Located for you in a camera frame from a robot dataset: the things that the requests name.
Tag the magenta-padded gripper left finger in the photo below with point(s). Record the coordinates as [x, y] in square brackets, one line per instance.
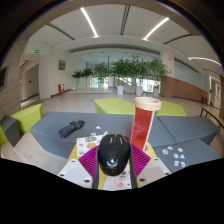
[87, 163]

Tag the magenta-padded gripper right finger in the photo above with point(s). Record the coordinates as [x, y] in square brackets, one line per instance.
[141, 161]

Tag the black computer mouse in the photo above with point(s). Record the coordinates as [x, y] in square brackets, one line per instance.
[113, 153]

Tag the loose stickers group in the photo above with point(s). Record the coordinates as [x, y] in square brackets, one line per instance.
[176, 155]

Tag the folded dark blue umbrella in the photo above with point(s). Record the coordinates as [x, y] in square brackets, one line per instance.
[70, 129]

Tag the grey upholstered bench block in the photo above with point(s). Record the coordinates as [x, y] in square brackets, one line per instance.
[200, 153]
[186, 128]
[50, 133]

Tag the lime green ottoman block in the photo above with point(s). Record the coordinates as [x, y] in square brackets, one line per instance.
[171, 109]
[113, 106]
[28, 116]

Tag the red fire extinguisher cabinet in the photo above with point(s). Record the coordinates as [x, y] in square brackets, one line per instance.
[61, 89]

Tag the small dark grey ottoman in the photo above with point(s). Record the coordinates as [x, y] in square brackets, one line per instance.
[10, 130]

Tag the wooden black-framed chair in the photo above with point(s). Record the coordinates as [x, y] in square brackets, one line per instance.
[210, 110]

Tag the potted green plants group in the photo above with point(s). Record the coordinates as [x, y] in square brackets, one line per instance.
[123, 68]

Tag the green exit sign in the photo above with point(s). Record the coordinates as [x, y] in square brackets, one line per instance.
[36, 51]

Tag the ceiling strip lights group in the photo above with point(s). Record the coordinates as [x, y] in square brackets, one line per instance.
[89, 21]

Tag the framed wall picture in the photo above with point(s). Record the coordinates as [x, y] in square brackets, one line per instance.
[62, 64]

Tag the dark wall monitor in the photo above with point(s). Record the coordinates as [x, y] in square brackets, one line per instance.
[2, 77]

